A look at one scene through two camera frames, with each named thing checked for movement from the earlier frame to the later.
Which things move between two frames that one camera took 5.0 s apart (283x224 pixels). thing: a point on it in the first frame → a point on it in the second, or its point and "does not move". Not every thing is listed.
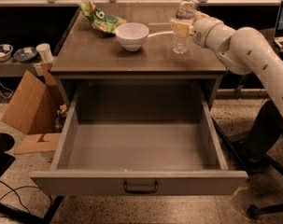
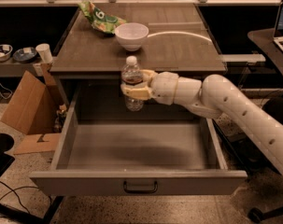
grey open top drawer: x=133 y=138 does not move
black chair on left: x=4 y=214 does not move
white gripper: x=202 y=32 → x=164 y=88
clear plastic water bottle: x=181 y=25 → x=132 y=75
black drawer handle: x=140 y=191 does not move
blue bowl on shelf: x=25 y=54 does not move
